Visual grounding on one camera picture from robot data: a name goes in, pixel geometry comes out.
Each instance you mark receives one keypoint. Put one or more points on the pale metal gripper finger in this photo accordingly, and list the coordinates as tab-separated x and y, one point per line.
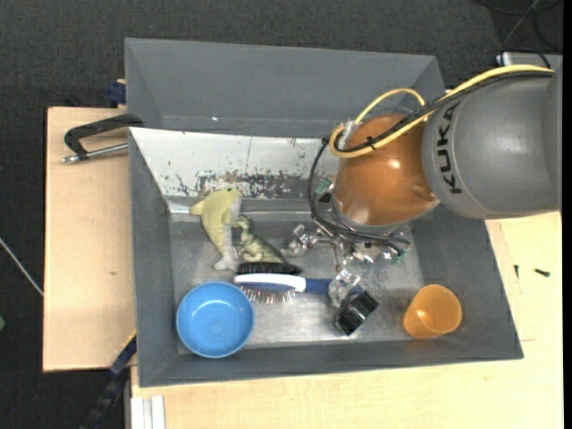
303	241
343	286

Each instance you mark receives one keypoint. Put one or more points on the black boxy clip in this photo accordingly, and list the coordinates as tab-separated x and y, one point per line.
355	313

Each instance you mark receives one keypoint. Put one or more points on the black hairbrush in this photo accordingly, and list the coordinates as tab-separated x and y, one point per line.
268	268

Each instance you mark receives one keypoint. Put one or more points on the green toy dinosaur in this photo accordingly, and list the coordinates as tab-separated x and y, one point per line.
255	247

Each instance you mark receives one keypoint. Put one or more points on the blue and white hairbrush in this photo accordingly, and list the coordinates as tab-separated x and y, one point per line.
272	282

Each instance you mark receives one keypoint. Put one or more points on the grey metal bin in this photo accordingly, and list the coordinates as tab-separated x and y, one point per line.
290	324

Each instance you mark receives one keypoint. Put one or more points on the yellow plush dolphin toy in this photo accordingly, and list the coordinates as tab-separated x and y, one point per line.
218	221

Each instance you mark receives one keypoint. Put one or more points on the orange plastic cup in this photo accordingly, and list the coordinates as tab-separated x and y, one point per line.
431	313

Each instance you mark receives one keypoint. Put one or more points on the blue bowl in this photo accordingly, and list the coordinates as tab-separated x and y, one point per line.
214	320

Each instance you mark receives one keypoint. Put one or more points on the small black screw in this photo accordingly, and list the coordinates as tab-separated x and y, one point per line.
543	273

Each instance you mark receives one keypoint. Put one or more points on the pale flat board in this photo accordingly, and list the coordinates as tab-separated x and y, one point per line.
89	239

